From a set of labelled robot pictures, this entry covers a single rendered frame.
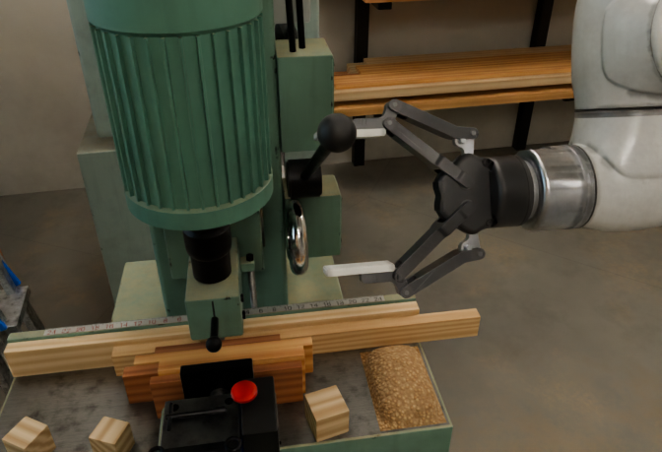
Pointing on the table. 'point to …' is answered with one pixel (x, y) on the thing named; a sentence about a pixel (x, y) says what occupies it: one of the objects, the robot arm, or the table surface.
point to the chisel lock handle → (214, 337)
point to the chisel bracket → (216, 301)
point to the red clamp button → (243, 392)
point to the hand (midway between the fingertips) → (330, 204)
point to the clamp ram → (214, 377)
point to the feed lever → (329, 141)
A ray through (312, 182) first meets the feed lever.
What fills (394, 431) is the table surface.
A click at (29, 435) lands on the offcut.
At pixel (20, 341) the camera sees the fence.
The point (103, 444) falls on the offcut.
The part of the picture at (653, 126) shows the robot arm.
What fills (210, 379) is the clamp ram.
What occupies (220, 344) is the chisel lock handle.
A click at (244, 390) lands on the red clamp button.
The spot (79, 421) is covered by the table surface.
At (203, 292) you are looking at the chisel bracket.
